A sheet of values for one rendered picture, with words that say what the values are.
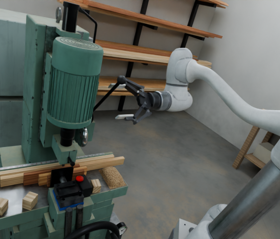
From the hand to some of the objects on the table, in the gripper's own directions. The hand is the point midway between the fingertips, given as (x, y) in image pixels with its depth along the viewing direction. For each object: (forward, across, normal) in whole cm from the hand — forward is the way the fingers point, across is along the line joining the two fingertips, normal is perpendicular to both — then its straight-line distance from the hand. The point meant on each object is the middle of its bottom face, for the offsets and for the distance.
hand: (115, 101), depth 92 cm
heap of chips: (-8, -27, -32) cm, 43 cm away
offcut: (+3, -30, -29) cm, 42 cm away
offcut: (+40, -30, -30) cm, 58 cm away
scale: (+17, -14, -36) cm, 42 cm away
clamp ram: (+17, -27, -31) cm, 45 cm away
